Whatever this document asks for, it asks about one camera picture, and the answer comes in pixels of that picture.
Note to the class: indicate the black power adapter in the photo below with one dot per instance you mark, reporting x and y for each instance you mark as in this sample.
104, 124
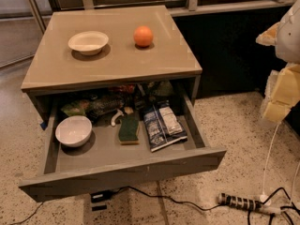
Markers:
101, 196

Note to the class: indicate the black white power strip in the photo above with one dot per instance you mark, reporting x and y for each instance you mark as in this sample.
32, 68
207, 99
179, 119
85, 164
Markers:
246, 204

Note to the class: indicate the white plastic utensil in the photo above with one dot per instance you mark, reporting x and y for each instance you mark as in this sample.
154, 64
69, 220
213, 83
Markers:
115, 117

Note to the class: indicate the green chip bag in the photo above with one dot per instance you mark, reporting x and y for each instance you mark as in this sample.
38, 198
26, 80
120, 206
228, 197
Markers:
77, 107

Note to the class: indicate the white ceramic bowl in drawer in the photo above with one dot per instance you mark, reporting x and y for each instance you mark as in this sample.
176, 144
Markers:
74, 131

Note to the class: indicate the orange fruit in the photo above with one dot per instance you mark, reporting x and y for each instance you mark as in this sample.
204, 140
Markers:
143, 36

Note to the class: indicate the white paper bowl on top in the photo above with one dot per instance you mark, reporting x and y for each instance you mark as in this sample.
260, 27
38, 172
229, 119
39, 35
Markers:
89, 42

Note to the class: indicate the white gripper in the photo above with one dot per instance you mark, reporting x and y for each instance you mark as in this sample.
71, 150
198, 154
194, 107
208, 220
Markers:
289, 39

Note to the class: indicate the dark snack bag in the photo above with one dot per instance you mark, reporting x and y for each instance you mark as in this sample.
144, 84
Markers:
105, 105

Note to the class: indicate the grey top drawer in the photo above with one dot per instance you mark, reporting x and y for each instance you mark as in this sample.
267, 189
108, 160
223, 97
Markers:
105, 164

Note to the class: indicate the blue white snack packet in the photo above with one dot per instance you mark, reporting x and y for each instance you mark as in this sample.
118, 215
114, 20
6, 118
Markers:
162, 126

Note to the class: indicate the green yellow sponge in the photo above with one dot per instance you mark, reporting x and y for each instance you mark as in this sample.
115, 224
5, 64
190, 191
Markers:
129, 129

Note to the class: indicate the grey cabinet with beige top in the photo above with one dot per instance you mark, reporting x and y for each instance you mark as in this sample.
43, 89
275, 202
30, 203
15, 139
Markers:
57, 69

